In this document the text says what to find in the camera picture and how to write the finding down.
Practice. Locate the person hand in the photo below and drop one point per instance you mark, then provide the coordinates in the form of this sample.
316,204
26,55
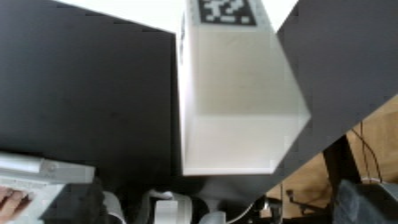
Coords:
15,202

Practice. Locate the white leg with tag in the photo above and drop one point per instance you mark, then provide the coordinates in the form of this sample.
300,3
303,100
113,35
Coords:
243,107

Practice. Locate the white desk top tray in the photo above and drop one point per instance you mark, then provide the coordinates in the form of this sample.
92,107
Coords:
159,13

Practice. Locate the grey device box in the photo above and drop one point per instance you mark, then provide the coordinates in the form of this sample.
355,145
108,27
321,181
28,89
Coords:
38,176

